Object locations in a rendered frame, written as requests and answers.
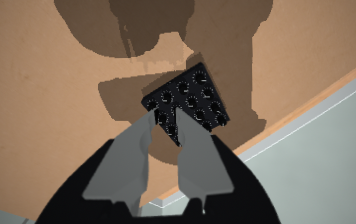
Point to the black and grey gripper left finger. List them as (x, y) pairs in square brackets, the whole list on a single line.
[(115, 172)]

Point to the black knob box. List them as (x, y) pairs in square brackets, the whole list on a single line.
[(193, 94)]

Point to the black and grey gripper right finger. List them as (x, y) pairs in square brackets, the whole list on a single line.
[(208, 169)]

